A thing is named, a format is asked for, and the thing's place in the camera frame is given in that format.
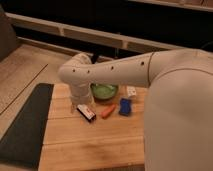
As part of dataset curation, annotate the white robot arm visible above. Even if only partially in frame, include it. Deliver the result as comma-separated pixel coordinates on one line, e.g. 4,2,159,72
59,49,213,171

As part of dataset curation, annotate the dark floor mat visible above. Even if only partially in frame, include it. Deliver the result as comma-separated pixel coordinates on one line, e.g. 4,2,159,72
0,83,53,169

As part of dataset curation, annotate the green ceramic bowl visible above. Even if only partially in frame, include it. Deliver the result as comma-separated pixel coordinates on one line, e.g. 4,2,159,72
91,84,118,100

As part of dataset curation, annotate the white ceramic cup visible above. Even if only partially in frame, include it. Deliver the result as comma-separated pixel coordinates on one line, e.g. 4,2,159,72
70,94,95,113

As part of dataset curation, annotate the blue sponge block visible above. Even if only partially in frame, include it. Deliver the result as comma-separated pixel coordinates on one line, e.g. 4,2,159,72
119,98,131,116

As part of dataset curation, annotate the white wall rail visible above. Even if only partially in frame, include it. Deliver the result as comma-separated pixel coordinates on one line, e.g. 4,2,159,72
6,13,182,53

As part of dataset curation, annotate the orange carrot toy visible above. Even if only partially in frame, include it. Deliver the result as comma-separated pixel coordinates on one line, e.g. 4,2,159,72
101,104,116,119

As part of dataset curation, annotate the black white rectangular box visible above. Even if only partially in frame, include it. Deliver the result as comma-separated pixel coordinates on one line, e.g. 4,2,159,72
77,104,96,122

